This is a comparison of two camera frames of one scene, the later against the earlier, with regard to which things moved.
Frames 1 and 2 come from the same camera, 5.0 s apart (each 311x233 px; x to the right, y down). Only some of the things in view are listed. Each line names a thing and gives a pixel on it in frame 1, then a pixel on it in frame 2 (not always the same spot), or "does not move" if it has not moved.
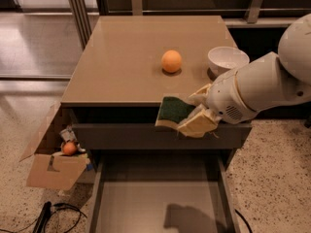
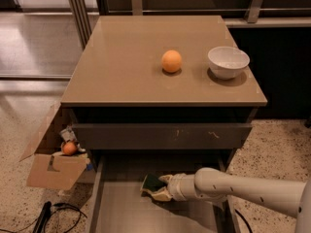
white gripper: (225, 96) → (179, 186)
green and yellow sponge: (172, 112) → (151, 184)
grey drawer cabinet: (144, 177) does not move
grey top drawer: (151, 137) does not move
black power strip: (39, 226) does not move
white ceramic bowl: (223, 59) does not move
